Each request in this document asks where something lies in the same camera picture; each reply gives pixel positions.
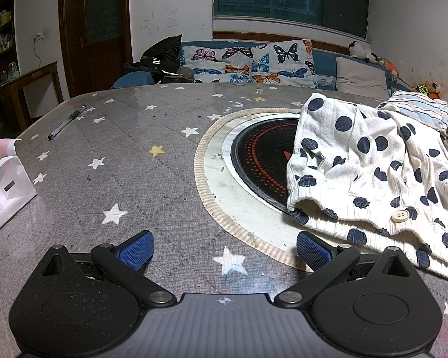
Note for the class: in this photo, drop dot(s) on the white wall socket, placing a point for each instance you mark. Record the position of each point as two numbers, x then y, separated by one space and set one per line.
39 37

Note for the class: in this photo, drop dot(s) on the clear glass jar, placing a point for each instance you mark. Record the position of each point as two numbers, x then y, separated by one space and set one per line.
13 71

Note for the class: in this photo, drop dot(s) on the black bag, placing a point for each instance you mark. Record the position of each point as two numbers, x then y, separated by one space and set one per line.
160 57

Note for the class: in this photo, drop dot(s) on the white navy polka dot pants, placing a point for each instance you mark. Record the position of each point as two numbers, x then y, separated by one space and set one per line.
358 164

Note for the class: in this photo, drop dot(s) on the round black induction cooktop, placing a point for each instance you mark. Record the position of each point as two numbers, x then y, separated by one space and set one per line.
261 156

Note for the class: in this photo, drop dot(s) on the butterfly print cushion cover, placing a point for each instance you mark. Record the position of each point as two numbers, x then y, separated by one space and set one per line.
242 63

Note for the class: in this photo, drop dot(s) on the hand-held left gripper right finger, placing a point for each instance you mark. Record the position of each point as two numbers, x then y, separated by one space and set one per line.
311 250

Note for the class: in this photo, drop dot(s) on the black and white stuffed toy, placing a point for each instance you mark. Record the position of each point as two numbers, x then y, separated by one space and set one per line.
358 50

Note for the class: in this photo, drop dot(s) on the yellow green toy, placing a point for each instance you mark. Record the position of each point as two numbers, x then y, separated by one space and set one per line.
427 90

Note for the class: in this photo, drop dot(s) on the white tissue pack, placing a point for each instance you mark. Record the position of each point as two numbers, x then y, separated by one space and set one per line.
7 190

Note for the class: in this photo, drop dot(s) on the black pen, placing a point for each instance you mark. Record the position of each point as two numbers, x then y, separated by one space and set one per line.
67 122

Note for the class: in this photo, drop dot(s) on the pink stuffed toy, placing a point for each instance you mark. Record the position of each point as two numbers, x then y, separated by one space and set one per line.
390 68

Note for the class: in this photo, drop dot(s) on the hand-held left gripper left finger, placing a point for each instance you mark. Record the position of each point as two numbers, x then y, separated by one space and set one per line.
136 250

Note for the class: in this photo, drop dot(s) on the blue sofa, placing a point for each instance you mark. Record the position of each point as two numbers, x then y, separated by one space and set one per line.
324 61

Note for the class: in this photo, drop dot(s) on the dark wooden door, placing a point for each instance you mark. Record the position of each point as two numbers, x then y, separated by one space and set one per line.
100 56

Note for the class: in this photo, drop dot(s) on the grey pillow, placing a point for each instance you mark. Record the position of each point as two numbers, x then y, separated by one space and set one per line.
360 76

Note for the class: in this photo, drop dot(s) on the folded striped garment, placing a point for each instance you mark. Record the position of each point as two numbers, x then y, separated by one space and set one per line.
422 108

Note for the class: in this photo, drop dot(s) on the wooden side table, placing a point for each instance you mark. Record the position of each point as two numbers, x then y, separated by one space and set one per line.
33 75

